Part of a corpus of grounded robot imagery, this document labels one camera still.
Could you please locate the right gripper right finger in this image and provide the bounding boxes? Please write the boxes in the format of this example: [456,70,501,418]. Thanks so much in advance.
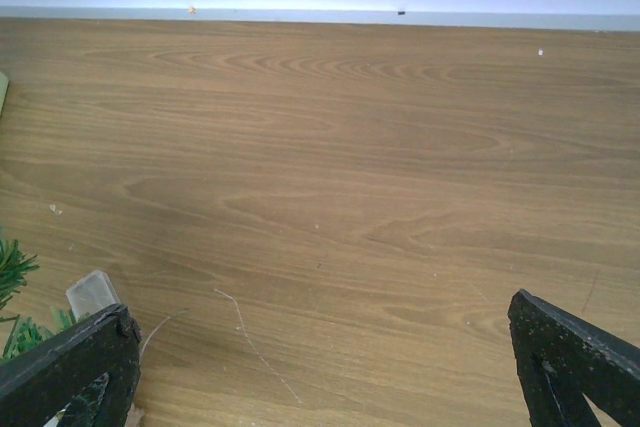
[508,289,639,426]

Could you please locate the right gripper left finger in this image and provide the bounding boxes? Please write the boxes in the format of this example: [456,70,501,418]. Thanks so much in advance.
[1,304,141,426]

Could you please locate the small green christmas tree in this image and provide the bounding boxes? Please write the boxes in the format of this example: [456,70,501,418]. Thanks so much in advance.
[0,231,91,363]

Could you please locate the pale green perforated basket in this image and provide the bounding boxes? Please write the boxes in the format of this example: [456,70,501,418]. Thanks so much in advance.
[0,73,9,113]

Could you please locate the white ball string lights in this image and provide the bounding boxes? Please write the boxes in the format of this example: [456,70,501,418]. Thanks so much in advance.
[140,309,189,360]

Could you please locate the clear plastic battery box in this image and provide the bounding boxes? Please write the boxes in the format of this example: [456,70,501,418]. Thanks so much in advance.
[65,270,121,319]

